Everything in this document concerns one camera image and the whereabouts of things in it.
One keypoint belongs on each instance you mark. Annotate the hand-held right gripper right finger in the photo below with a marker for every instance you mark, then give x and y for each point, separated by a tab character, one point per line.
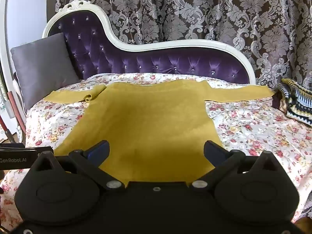
211	151

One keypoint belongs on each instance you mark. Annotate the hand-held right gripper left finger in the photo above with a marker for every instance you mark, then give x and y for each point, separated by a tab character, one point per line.
100	151

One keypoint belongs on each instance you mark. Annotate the mustard yellow sweater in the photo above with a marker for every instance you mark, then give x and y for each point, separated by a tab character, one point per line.
146	121

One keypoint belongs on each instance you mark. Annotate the red pole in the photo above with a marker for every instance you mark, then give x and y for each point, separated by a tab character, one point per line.
11	119

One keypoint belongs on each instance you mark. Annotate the floral bedspread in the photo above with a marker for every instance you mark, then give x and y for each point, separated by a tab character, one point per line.
256	129

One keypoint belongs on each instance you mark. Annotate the grey cushion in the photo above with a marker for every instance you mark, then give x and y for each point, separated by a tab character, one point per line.
41	68

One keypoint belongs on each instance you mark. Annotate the striped crochet blanket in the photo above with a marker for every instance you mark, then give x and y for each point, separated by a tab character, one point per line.
296	100

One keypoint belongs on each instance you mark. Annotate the purple tufted chaise sofa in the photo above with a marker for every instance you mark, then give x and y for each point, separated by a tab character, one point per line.
156	63

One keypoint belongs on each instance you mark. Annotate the damask patterned curtain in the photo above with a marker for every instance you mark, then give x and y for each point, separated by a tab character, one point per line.
195	12

